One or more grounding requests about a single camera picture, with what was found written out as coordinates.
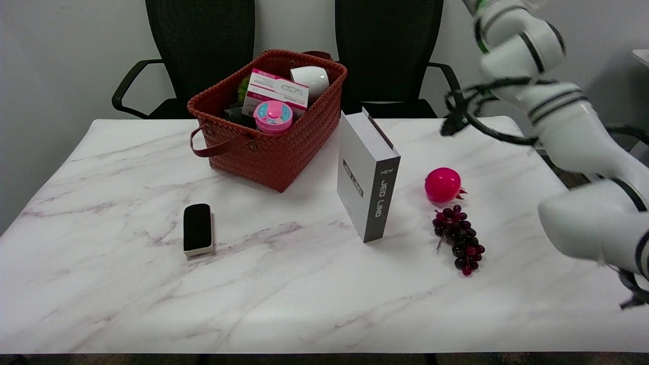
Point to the white table corner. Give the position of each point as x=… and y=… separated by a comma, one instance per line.
x=643, y=57

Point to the green potted plant white pot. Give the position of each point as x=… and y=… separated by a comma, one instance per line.
x=312, y=81

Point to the dark red grape bunch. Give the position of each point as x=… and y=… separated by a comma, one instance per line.
x=459, y=235

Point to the white grey upright box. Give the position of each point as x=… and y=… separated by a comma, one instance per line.
x=362, y=167

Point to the pink toy pomegranate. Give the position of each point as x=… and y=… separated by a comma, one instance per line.
x=442, y=185

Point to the black mesh office chair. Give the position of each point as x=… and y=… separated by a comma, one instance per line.
x=385, y=50
x=203, y=45

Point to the pink white cardboard box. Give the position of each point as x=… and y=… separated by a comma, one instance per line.
x=274, y=91

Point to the black white board eraser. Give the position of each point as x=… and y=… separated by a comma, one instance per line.
x=197, y=228

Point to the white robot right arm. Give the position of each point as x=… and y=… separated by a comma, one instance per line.
x=573, y=126

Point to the pink round lidded container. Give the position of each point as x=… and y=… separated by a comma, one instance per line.
x=273, y=117

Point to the brown woven storage basket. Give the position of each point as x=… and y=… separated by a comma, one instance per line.
x=268, y=157

